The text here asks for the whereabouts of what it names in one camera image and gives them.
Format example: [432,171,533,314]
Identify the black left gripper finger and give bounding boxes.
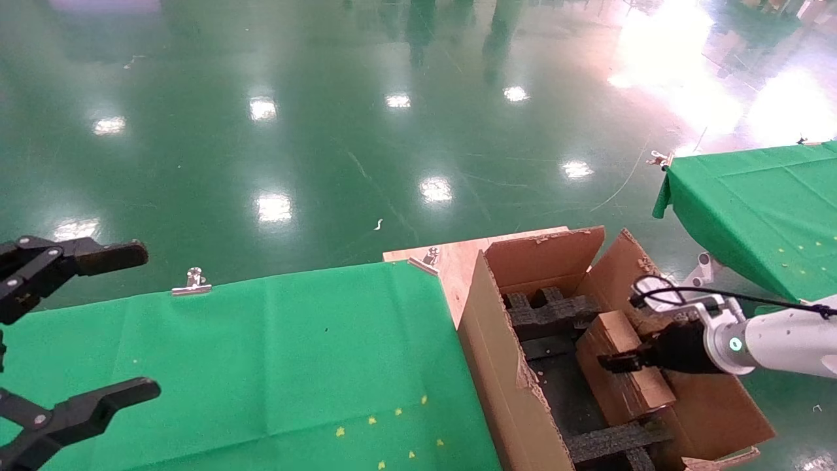
[0,237,150,326]
[0,378,162,471]

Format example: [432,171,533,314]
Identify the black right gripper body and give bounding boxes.
[644,321,711,375]

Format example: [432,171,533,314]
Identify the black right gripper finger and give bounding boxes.
[596,347,655,374]

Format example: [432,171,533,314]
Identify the small brown cardboard box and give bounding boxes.
[575,310,677,425]

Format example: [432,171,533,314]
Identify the large open cardboard carton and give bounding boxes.
[456,226,776,471]

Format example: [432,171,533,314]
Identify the black foam insert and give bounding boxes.
[500,287,674,471]

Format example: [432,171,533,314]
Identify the white table leg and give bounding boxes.
[677,252,723,292]

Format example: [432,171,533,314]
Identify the large green table cloth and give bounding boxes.
[0,260,504,471]

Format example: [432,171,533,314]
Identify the green cloth with yellow specks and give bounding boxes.
[653,141,837,305]

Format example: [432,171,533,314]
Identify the silver camera mount bracket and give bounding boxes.
[677,294,728,318]

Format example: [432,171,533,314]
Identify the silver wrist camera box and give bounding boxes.
[634,276,684,309]

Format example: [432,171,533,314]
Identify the black camera cable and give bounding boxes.
[629,275,837,321]

